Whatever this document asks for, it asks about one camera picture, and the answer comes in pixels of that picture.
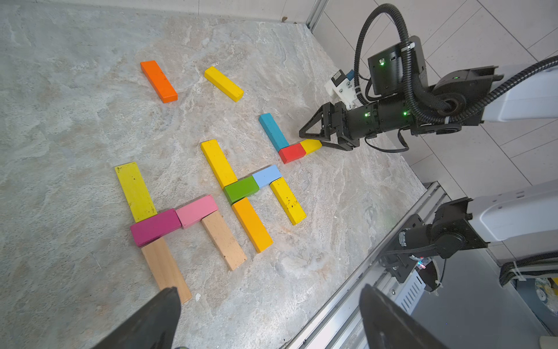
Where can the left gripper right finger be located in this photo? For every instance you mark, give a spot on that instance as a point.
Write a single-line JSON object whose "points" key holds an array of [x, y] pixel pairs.
{"points": [[388, 326]]}

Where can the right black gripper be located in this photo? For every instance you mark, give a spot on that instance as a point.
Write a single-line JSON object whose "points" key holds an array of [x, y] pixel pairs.
{"points": [[357, 124]]}

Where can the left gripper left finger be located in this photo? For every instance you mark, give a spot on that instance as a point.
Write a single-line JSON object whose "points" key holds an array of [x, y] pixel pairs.
{"points": [[152, 326]]}

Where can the yellow block small horizontal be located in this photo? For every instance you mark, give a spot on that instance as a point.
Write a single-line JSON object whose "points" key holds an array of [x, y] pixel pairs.
{"points": [[311, 145]]}

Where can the red block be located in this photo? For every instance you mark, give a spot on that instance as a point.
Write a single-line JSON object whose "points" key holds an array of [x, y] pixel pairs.
{"points": [[292, 153]]}

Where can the tan wooden block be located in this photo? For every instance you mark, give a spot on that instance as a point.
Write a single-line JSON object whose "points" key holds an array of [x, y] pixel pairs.
{"points": [[165, 269], [224, 240]]}

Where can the teal block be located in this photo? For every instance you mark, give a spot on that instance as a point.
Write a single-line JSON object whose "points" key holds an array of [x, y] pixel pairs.
{"points": [[273, 131]]}

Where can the light blue block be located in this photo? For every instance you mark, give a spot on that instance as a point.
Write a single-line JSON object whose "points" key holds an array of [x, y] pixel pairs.
{"points": [[266, 176]]}

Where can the yellow block short vertical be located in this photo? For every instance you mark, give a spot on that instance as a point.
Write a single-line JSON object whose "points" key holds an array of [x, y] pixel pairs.
{"points": [[288, 201]]}

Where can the magenta block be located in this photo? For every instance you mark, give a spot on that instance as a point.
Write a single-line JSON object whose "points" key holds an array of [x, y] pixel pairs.
{"points": [[151, 229]]}

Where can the green block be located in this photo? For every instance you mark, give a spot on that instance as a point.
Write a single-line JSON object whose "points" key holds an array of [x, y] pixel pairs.
{"points": [[241, 189]]}

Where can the pink block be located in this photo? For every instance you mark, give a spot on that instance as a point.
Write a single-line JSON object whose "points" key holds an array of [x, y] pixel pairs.
{"points": [[197, 210]]}

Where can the yellow block diagonal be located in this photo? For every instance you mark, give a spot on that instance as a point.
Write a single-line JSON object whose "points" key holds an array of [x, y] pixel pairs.
{"points": [[224, 84]]}

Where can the orange block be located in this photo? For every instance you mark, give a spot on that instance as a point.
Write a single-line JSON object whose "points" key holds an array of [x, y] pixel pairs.
{"points": [[159, 81], [252, 225]]}

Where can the orange block top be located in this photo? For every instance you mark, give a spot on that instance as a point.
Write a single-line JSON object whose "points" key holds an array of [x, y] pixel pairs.
{"points": [[159, 81]]}

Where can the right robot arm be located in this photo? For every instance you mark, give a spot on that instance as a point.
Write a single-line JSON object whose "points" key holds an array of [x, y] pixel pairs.
{"points": [[464, 98]]}

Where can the right circuit board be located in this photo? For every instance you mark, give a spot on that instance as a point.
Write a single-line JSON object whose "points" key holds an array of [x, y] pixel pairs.
{"points": [[430, 273]]}

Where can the aluminium rail frame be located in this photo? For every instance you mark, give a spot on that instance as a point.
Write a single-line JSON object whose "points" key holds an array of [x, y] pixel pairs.
{"points": [[338, 324]]}

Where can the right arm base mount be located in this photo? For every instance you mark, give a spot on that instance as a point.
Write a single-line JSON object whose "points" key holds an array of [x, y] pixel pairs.
{"points": [[415, 240]]}

